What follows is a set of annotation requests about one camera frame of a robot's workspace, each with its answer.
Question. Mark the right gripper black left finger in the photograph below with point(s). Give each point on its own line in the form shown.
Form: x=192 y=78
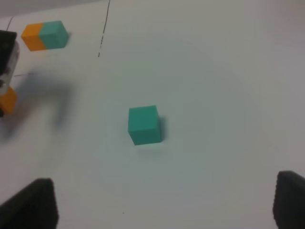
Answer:
x=33 y=207

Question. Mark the orange template block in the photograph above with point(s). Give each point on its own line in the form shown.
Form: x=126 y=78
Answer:
x=31 y=37

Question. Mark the clear black finger of the left gripper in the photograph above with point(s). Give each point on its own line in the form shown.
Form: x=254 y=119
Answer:
x=9 y=54

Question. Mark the teal template block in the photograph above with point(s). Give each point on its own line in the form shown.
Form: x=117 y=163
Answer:
x=54 y=35

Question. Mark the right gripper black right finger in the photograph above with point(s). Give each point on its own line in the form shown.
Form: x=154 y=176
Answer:
x=289 y=201

